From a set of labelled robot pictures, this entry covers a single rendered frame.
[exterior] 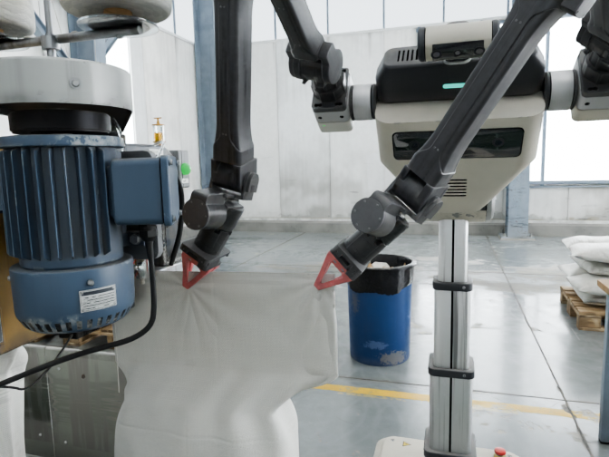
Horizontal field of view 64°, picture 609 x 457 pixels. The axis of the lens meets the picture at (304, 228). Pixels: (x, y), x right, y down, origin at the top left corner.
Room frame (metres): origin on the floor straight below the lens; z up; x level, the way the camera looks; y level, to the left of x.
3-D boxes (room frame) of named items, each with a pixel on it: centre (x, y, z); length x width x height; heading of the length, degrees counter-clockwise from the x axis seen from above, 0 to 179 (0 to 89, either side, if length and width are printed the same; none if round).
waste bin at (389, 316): (3.15, -0.49, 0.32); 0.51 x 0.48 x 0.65; 163
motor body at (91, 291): (0.65, 0.31, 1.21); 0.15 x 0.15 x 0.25
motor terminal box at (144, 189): (0.67, 0.21, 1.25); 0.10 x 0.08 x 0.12; 8
